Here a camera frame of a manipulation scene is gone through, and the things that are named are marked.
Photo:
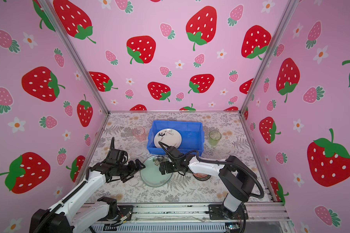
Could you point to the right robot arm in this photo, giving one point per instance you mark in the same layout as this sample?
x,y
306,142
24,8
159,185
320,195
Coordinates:
x,y
240,181

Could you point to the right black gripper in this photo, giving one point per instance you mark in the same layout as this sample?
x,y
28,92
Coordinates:
x,y
166,167

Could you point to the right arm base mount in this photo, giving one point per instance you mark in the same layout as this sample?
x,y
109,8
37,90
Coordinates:
x,y
220,212

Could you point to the green translucent cup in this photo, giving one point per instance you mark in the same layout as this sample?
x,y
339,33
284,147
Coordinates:
x,y
214,137

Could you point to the pink translucent cup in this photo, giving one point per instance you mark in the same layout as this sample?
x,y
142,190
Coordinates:
x,y
139,133

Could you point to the mint green flower plate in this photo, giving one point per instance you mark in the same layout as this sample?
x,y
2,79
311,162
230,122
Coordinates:
x,y
151,174

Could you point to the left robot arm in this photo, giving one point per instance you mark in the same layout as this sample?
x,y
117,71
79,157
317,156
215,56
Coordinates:
x,y
63,217

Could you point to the aluminium front rail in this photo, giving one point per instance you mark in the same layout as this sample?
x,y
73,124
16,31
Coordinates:
x,y
194,218

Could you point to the white floral plate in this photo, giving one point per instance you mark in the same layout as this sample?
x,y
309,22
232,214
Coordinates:
x,y
170,137

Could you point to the red patterned bowl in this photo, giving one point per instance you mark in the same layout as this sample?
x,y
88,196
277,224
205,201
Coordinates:
x,y
201,176

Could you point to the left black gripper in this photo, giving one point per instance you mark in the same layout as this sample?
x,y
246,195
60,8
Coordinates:
x,y
134,169

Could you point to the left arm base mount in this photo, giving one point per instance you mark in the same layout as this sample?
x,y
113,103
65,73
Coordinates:
x,y
123,211

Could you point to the blue plastic bin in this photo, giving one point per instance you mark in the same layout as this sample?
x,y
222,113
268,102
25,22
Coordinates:
x,y
192,133

